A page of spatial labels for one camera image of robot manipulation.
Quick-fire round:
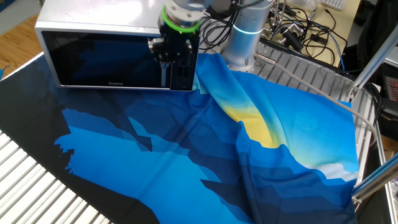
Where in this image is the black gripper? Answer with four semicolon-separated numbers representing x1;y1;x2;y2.
147;25;200;73

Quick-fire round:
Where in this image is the silver microwave door handle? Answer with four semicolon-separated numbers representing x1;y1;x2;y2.
159;60;170;88

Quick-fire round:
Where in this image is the black glass microwave door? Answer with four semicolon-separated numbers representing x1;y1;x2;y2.
41;30;174;90

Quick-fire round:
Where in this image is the silver Galanz microwave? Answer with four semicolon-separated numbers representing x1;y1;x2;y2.
34;0;203;92

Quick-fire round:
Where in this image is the blue mountain print cloth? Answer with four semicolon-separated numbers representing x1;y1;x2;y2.
0;51;361;224

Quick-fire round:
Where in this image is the white computer keyboard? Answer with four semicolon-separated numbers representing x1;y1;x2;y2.
320;0;347;11

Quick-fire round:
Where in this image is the slanted aluminium profile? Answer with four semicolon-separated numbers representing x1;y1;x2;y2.
346;23;398;101

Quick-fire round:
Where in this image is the blue edged aluminium profile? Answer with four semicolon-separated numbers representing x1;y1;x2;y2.
351;157;398;205

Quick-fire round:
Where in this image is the green wrist adapter ring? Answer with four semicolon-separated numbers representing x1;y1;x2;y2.
159;5;203;34

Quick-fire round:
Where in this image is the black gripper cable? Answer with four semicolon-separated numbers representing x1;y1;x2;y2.
198;0;249;52

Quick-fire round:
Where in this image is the black camera device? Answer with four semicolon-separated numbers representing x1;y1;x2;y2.
279;25;305;53

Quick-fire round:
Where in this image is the grey hose cable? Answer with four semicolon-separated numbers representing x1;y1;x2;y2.
254;52;379;147

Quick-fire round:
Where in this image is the blue cable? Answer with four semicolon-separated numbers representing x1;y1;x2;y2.
325;30;346;72

